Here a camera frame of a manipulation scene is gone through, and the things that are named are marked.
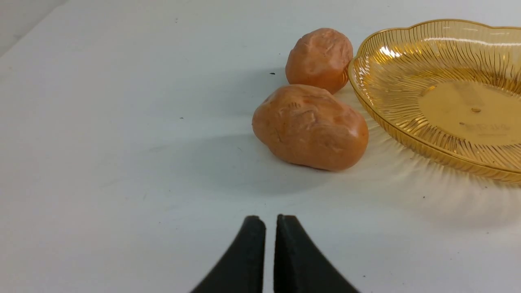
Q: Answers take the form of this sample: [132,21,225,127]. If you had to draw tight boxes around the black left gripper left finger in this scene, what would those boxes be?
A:
[192,215,266,293]

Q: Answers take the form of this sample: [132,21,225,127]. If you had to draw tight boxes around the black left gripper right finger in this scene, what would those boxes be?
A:
[274,214,358,293]

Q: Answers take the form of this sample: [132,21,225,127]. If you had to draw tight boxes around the large orange-brown potato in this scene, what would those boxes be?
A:
[252,85,370,171]

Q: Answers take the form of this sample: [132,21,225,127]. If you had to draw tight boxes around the small orange-brown potato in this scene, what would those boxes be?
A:
[285,28,354,94]

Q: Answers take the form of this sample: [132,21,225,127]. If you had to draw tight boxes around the amber ribbed plastic dish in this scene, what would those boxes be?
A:
[348,19,521,184]

